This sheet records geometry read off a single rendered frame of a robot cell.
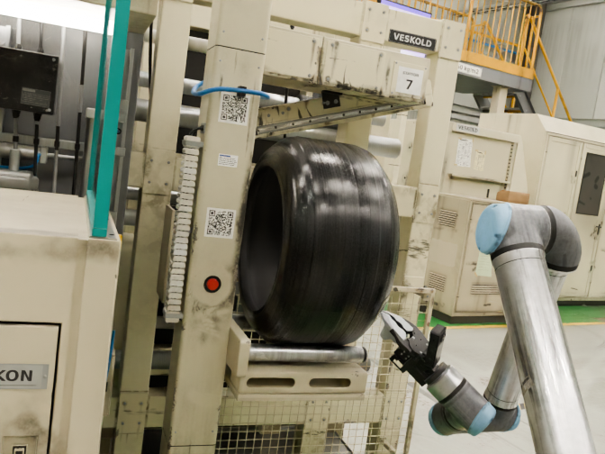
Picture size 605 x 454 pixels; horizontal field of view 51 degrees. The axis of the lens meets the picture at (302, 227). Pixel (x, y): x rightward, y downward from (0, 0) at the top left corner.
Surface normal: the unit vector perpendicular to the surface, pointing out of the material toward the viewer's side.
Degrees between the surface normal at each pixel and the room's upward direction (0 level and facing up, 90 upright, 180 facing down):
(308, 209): 72
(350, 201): 60
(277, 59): 90
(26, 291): 90
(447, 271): 90
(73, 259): 90
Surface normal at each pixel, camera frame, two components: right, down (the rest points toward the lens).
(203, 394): 0.33, 0.15
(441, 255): -0.85, -0.06
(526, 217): 0.22, -0.52
